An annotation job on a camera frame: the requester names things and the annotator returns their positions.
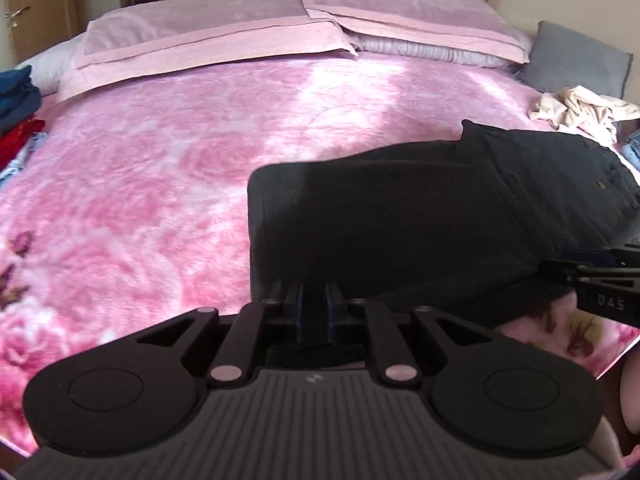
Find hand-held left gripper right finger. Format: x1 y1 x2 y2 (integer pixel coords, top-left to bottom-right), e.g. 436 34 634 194
325 281 497 390

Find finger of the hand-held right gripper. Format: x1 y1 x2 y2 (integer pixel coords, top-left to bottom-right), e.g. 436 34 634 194
537 259 640 284
606 242 640 267

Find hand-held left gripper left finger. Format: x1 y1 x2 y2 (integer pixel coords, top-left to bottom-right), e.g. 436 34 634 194
134 282 307 390

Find black pants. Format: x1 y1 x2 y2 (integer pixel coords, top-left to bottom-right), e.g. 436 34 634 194
247 120 640 333

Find person's right forearm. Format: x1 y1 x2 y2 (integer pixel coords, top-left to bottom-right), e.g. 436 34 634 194
617 360 640 437

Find blue folded clothes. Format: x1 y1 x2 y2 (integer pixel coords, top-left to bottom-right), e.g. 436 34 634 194
0 65 42 134

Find blue jeans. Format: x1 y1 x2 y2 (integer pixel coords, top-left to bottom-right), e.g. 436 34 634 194
620 129 640 167

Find beige garment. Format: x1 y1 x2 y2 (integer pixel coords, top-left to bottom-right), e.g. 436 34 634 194
529 86 640 147

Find pink floral blanket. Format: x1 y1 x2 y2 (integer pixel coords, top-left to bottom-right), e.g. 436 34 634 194
0 52 640 456

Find grey cushion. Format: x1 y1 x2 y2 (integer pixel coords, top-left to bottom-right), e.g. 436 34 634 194
515 21 634 99

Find lilac ruffled pillow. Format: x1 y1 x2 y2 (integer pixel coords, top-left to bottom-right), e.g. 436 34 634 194
350 32 522 71

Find pink pillow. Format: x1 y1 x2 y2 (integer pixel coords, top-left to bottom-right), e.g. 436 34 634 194
57 0 359 104
291 0 533 65

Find light blue cloth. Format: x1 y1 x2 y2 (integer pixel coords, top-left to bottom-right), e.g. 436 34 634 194
0 132 49 187

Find red folded cloth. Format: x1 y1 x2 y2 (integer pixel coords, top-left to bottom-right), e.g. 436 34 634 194
0 119 46 171

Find pale lilac pillow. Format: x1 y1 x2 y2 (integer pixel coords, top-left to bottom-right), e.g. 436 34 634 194
27 34 90 97

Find wooden door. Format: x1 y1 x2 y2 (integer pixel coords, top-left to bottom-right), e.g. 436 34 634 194
0 0 82 70

